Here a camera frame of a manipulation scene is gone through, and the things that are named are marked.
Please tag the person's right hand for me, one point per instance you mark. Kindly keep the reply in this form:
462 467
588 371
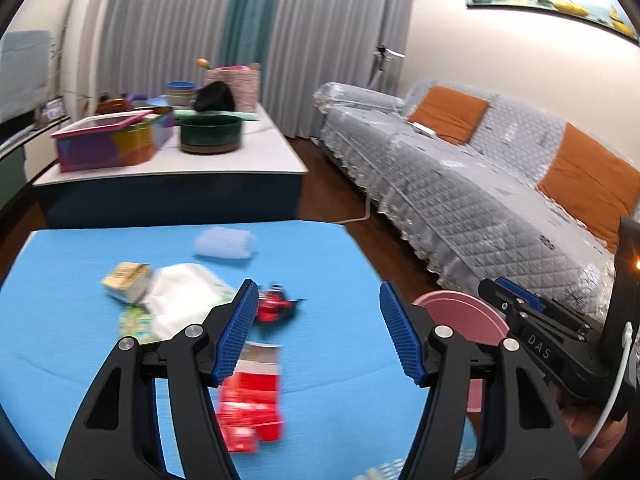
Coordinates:
590 427

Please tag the orange sofa cushion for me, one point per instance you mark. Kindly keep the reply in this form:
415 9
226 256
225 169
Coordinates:
450 112
595 180

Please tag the grey covered sofa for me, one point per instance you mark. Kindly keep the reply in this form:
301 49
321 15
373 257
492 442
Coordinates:
450 185

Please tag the colourful storage box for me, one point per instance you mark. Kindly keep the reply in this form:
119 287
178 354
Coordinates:
100 152

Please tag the green patterned packet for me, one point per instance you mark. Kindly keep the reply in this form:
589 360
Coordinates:
132 322

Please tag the dark television cabinet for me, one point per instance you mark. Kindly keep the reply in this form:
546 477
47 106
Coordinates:
15 160

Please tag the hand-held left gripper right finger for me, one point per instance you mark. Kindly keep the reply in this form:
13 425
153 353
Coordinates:
402 340

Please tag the brown bag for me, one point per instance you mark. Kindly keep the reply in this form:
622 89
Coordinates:
112 105

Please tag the yellow ball ornament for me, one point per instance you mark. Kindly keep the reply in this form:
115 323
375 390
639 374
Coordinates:
202 63

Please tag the teal curtain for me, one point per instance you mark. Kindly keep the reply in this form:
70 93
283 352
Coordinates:
252 10

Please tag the white-topped coffee table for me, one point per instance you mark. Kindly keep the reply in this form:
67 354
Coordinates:
225 180

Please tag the yellow small box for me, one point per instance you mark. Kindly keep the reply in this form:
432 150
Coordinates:
122 280

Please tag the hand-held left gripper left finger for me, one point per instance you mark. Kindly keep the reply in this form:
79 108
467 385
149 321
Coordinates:
235 340

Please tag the white plastic bag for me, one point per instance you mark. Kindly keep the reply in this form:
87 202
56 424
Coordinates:
185 290

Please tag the dark green pot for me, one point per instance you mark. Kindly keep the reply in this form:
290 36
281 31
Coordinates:
210 135

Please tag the red toy car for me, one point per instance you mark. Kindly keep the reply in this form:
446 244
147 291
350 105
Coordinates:
272 307

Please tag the cloth covered television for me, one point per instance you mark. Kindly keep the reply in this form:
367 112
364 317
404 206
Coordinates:
25 70

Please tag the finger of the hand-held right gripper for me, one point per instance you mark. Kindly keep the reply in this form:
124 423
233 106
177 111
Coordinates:
522 294
540 345

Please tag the white flat device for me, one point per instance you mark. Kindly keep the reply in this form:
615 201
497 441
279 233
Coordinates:
422 129

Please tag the pink plastic bin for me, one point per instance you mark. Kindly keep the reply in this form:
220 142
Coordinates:
460 315

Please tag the pink woven basket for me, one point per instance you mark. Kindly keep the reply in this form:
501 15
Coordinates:
245 87

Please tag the white floor lamp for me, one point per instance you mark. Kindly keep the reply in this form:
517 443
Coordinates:
382 57

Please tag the blue plate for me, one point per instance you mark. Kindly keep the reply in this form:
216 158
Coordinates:
159 102

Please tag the stack of coloured bowls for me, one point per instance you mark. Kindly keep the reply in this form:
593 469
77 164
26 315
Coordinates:
180 94

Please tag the green flat tray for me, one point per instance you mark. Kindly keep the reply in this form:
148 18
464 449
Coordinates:
245 116

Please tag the grey curtain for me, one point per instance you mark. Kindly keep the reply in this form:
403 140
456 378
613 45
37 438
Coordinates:
340 25
160 25

